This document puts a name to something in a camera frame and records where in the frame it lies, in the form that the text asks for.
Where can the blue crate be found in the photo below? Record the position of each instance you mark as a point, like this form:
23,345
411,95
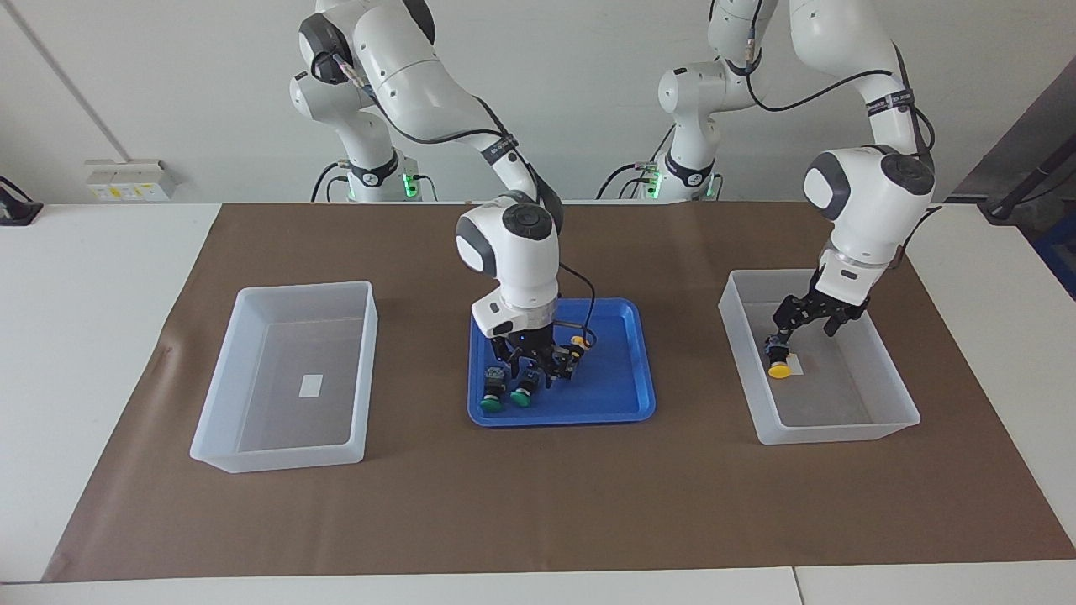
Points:
1059,256

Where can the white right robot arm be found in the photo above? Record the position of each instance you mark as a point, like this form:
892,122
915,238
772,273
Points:
513,252

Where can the brown paper table mat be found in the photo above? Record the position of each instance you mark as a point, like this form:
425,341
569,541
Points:
538,504

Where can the white wall socket box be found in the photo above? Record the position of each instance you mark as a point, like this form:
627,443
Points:
130,181

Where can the blue plastic tray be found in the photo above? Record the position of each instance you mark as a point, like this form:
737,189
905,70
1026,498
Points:
614,395

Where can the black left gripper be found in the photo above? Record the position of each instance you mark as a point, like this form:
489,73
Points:
832,309

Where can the black stand pole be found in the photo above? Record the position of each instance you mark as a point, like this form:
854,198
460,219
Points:
1004,210

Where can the dark grey panel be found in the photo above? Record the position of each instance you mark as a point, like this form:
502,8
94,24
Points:
1042,118

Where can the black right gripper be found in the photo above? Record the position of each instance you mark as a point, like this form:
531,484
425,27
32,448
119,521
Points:
525,339

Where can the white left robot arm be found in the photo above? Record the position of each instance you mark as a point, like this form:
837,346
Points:
874,193

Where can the black desk object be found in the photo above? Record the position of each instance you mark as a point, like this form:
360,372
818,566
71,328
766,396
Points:
17,210

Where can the white sticker label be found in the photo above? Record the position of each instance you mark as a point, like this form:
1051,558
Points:
799,363
312,385

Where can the yellow push button switch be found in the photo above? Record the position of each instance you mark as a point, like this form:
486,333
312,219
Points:
567,363
780,370

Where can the green push button switch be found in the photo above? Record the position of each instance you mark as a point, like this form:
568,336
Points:
493,402
523,397

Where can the translucent white plastic box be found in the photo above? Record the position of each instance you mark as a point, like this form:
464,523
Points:
841,428
252,454

